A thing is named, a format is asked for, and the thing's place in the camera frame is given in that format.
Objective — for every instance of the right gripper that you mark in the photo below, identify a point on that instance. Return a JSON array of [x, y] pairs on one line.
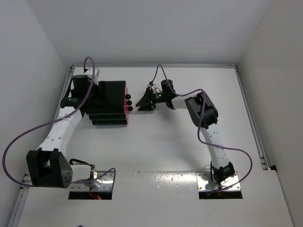
[[147, 100]]

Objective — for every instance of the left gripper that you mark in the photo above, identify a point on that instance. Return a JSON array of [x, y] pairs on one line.
[[101, 96]]

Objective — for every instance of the black drawer cabinet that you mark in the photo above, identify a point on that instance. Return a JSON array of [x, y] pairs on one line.
[[112, 113]]

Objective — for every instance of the pink bottom drawer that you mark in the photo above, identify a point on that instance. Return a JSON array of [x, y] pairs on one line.
[[128, 111]]

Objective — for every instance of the pink drawer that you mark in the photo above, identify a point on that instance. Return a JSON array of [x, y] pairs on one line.
[[127, 94], [129, 103], [128, 111]]

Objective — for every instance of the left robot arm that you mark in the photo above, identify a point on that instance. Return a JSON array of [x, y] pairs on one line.
[[47, 165]]

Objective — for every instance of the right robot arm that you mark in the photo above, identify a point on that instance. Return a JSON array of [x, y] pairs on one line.
[[203, 114]]

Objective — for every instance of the pink middle drawer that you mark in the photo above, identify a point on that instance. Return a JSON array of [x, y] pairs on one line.
[[129, 103]]

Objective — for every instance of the pink top drawer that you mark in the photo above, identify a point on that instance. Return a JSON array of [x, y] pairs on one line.
[[127, 94]]

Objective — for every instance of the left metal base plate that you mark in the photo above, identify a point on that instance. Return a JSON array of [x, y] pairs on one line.
[[103, 184]]

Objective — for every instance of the metal base plate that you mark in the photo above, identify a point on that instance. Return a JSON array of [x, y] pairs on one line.
[[103, 184], [205, 184]]

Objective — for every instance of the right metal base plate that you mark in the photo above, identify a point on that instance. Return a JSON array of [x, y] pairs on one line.
[[205, 184]]

